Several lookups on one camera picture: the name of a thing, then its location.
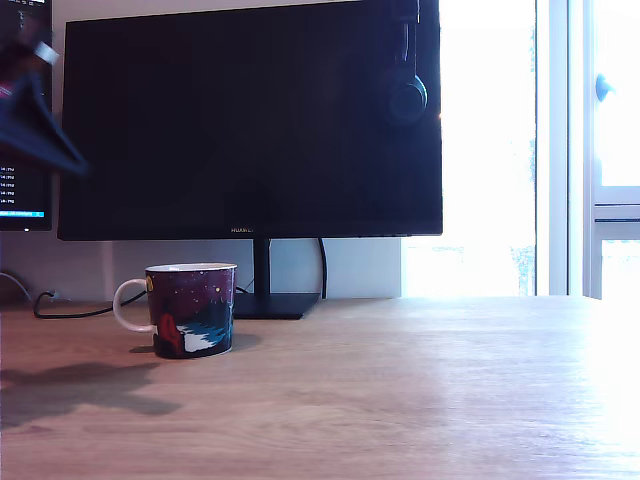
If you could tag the screen with lit text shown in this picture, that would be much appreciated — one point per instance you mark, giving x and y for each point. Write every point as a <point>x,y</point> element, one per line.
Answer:
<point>25,195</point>

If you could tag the large black monitor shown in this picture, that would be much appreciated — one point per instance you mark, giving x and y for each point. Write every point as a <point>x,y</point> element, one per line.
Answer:
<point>250,125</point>

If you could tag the black monitor stand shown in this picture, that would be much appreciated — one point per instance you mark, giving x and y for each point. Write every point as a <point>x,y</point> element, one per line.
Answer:
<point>265,295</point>

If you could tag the black headphones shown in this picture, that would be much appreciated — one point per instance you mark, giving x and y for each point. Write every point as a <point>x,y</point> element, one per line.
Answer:
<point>409,97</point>

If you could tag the white window frame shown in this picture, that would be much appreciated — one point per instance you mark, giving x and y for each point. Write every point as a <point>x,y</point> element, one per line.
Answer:
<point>559,150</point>

